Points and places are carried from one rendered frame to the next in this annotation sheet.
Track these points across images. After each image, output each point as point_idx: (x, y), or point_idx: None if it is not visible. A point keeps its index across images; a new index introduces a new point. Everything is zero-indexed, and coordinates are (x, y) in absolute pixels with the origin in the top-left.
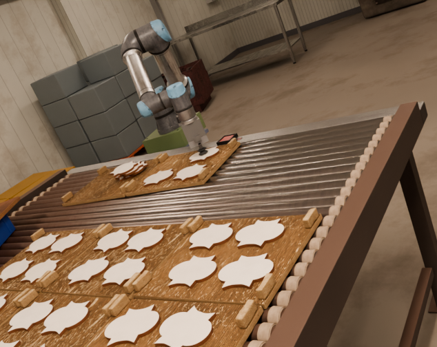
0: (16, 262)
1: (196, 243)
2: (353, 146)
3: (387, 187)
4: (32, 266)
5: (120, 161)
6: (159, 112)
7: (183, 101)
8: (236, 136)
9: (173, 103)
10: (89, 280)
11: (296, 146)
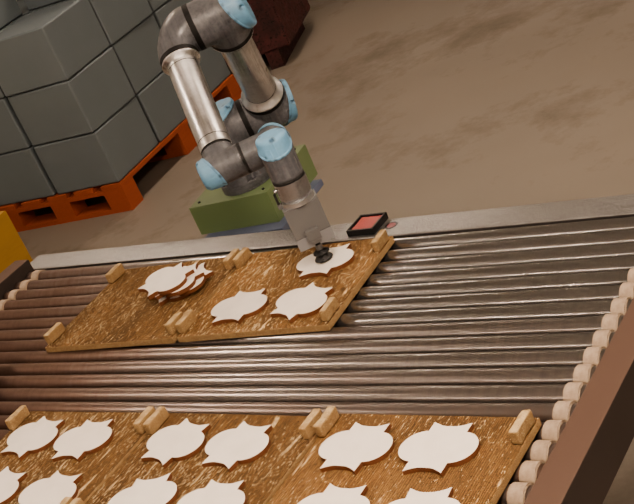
0: None
1: (332, 459)
2: (601, 276)
3: None
4: (24, 483)
5: (146, 249)
6: None
7: (288, 167)
8: (384, 219)
9: (268, 170)
10: None
11: (500, 259)
